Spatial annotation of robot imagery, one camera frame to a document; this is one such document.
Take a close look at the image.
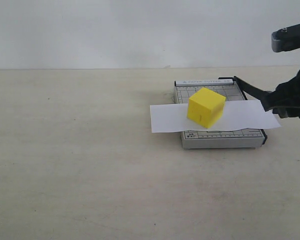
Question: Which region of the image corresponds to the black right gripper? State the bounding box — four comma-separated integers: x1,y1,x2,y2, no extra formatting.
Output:
262,70,300,119

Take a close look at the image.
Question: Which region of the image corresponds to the black cutter blade lever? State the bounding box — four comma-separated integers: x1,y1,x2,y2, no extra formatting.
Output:
233,76,269,105

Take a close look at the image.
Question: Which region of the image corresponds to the white paper sheet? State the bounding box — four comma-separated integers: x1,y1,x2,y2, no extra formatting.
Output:
150,100,281,133

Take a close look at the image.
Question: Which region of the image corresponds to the yellow foam cube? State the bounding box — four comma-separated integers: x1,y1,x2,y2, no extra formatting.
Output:
186,87,226,129

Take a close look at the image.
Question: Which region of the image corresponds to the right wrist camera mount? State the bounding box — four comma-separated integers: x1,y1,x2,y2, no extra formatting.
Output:
271,24,300,53

